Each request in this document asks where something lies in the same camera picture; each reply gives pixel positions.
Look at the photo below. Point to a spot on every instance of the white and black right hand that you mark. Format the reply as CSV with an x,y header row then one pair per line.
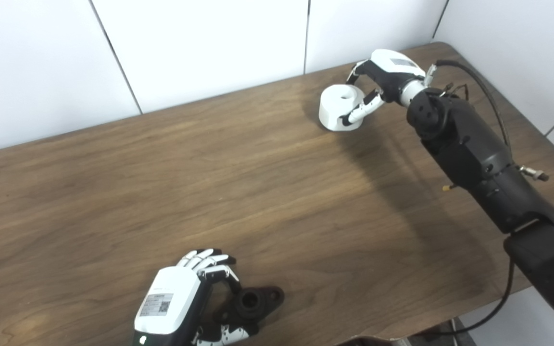
x,y
392,69

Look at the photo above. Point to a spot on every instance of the silver plug on arm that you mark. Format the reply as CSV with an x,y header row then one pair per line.
x,y
533,173

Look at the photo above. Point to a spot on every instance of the black flanged holder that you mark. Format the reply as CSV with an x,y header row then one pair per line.
x,y
267,298

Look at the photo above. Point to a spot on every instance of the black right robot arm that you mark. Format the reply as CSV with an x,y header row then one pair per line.
x,y
479,154

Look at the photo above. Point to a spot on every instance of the round white plastic piece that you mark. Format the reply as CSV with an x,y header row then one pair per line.
x,y
332,108

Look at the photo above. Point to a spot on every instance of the dark robot torso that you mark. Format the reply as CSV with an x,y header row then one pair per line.
x,y
402,339

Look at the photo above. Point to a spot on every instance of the white and black left hand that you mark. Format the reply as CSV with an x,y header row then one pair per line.
x,y
169,302

